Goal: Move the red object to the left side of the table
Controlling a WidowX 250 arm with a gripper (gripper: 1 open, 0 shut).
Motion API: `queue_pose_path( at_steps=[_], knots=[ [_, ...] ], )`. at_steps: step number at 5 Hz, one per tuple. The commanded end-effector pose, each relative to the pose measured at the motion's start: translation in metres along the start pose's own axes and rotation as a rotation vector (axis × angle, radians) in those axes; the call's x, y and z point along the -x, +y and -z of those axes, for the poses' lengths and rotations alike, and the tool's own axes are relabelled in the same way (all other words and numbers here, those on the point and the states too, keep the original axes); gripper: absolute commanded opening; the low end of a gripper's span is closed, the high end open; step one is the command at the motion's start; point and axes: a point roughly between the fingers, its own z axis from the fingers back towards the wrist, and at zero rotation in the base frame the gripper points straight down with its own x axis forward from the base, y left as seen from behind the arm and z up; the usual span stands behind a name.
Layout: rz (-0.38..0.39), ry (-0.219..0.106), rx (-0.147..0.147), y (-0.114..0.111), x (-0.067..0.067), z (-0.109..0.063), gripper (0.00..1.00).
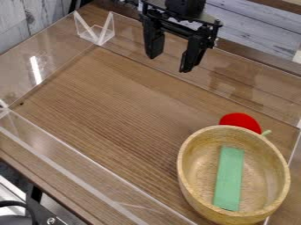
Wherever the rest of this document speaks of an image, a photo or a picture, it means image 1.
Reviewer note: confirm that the black table leg frame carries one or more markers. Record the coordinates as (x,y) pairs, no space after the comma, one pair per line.
(44,215)

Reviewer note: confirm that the red plush tomato toy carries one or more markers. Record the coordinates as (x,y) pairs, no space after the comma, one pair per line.
(240,119)

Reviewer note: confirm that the wooden bowl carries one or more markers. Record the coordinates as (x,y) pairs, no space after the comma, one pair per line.
(266,177)

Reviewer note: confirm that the green rectangular block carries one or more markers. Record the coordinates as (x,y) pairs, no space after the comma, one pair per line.
(229,179)

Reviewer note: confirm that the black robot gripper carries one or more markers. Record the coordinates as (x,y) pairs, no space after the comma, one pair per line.
(184,18)

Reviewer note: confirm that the clear acrylic corner bracket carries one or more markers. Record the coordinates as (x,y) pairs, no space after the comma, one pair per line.
(97,34)

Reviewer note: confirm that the clear acrylic wall enclosure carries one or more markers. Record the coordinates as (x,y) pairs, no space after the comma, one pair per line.
(97,116)

